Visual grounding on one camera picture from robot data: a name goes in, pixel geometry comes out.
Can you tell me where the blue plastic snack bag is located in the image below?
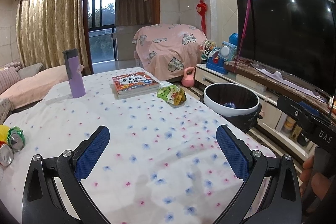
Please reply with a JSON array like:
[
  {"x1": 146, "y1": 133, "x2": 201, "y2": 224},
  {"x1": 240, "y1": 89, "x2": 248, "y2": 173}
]
[{"x1": 223, "y1": 102, "x2": 236, "y2": 109}]

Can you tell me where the black trash bin white rim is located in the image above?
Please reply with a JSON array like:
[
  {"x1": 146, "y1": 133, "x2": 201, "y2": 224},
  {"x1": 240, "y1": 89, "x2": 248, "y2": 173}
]
[{"x1": 201, "y1": 83, "x2": 263, "y2": 133}]

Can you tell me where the person's right hand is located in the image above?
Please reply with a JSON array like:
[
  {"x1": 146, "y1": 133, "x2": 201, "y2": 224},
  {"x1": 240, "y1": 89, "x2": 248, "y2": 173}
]
[{"x1": 299, "y1": 156, "x2": 331, "y2": 200}]

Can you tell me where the white TV cabinet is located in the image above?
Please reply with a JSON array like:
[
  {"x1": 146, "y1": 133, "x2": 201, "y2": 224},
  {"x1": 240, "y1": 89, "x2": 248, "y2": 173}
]
[{"x1": 195, "y1": 64, "x2": 316, "y2": 161}]

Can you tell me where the crushed silver can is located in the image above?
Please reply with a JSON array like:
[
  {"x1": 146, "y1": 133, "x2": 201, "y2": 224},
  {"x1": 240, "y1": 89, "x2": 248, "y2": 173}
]
[{"x1": 0, "y1": 143, "x2": 14, "y2": 168}]

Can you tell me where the crushed green can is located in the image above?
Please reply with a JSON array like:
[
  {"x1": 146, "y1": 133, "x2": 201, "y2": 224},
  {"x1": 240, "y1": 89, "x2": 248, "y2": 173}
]
[{"x1": 7, "y1": 126, "x2": 26, "y2": 152}]

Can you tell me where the black television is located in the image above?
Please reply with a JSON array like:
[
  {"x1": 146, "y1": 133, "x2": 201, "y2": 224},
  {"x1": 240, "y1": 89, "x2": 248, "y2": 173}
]
[{"x1": 237, "y1": 0, "x2": 335, "y2": 95}]

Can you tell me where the blue spiky ball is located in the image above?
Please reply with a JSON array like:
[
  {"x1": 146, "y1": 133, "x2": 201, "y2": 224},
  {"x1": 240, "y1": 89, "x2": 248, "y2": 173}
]
[{"x1": 229, "y1": 33, "x2": 239, "y2": 46}]

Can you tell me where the blue toy machine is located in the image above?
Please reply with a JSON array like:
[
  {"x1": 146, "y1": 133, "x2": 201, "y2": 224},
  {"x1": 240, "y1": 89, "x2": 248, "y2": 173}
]
[{"x1": 206, "y1": 42, "x2": 237, "y2": 75}]

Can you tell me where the colourful ferris wheel toy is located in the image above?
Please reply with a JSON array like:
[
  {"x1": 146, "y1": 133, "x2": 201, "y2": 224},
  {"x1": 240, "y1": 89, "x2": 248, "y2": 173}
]
[{"x1": 199, "y1": 39, "x2": 217, "y2": 61}]

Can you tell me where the pink kettlebell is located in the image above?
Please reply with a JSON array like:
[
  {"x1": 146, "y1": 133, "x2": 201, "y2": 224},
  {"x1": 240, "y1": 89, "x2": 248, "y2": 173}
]
[{"x1": 182, "y1": 67, "x2": 195, "y2": 88}]

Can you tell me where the pink sofa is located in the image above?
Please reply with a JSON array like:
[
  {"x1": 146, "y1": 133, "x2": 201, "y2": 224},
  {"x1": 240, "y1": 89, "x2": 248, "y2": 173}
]
[{"x1": 0, "y1": 61, "x2": 85, "y2": 125}]

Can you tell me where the white floral tablecloth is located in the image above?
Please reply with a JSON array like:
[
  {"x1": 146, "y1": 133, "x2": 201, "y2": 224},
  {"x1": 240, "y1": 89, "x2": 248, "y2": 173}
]
[{"x1": 1, "y1": 72, "x2": 243, "y2": 223}]

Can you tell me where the green gold snack pouch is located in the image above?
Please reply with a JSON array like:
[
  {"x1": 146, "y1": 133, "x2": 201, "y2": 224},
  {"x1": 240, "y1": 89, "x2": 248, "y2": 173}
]
[{"x1": 157, "y1": 82, "x2": 187, "y2": 106}]

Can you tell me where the colourful children's book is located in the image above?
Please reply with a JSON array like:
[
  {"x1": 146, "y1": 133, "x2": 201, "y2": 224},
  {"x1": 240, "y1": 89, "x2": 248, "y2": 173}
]
[{"x1": 112, "y1": 72, "x2": 160, "y2": 99}]

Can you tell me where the purple thermos bottle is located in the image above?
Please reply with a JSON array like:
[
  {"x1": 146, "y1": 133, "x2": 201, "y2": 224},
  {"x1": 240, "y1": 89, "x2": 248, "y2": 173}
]
[{"x1": 63, "y1": 48, "x2": 86, "y2": 98}]

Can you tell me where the pink heart-pattern furniture cover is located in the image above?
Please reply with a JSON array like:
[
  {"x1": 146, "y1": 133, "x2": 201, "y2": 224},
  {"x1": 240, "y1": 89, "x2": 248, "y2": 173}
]
[{"x1": 132, "y1": 23, "x2": 206, "y2": 81}]

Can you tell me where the gold patterned curtain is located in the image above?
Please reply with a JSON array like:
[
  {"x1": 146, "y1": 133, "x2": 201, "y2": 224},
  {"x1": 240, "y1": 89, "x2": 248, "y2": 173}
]
[{"x1": 16, "y1": 0, "x2": 91, "y2": 75}]

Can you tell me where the balcony glass door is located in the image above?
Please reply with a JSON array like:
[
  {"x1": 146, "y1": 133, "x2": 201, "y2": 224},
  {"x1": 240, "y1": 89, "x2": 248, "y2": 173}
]
[{"x1": 87, "y1": 0, "x2": 116, "y2": 64}]

